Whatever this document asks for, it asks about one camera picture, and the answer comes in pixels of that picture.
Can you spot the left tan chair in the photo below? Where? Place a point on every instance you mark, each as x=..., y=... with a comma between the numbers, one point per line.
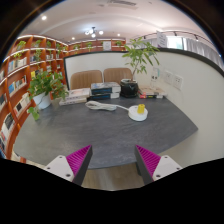
x=84, y=79

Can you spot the white wall outlet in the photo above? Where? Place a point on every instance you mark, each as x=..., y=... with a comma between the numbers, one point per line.
x=178, y=82

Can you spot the tan chair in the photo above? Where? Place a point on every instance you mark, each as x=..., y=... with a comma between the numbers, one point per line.
x=117, y=74
x=84, y=79

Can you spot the round white power socket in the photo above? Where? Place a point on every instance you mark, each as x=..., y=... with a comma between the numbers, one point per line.
x=132, y=113

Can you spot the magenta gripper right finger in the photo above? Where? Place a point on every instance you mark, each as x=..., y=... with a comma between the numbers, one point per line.
x=153, y=167

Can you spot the white sign board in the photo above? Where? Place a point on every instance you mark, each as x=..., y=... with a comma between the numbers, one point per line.
x=161, y=40

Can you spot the ceiling lamp cluster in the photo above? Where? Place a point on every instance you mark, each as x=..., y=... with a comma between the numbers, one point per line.
x=94, y=33

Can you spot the middle dark book stack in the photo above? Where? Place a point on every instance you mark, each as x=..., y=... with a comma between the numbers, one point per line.
x=105, y=90

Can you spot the right tan chair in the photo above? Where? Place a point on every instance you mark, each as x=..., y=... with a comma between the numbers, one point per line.
x=117, y=74

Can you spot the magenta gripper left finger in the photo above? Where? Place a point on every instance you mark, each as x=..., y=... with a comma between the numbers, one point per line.
x=72, y=167

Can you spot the right red book stack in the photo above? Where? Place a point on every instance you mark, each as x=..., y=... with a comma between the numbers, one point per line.
x=147, y=92

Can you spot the tall plant in black pot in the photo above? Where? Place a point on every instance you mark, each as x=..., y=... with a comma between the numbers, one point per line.
x=139, y=54

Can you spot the green plant in white pot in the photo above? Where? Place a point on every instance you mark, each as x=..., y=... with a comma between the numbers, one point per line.
x=42, y=87

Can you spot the yellow charger plug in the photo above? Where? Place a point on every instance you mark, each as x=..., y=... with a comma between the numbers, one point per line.
x=141, y=108

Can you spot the left white book stack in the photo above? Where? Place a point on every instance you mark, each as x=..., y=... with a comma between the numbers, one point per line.
x=76, y=96

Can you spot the orange wooden bookshelf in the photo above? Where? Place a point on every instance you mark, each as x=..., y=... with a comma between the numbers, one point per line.
x=29, y=54

